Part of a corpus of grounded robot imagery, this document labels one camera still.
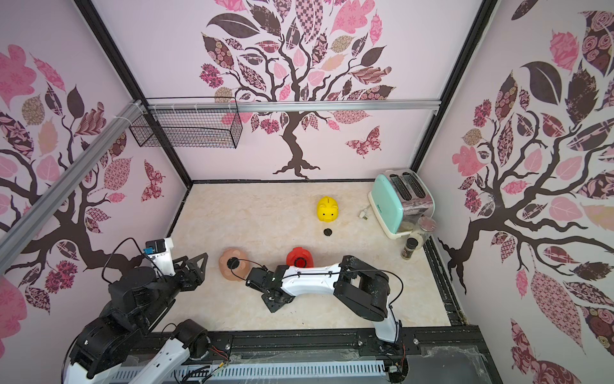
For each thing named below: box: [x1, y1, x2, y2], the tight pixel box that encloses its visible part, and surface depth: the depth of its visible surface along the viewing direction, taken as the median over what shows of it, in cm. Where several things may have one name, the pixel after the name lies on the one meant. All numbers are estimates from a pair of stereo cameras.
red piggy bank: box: [286, 246, 315, 268], surface depth 85 cm
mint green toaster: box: [367, 168, 436, 240], surface depth 97 cm
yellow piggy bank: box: [316, 196, 340, 224], surface depth 101 cm
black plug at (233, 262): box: [227, 256, 240, 270], surface depth 84 cm
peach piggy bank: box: [219, 248, 251, 282], surface depth 84 cm
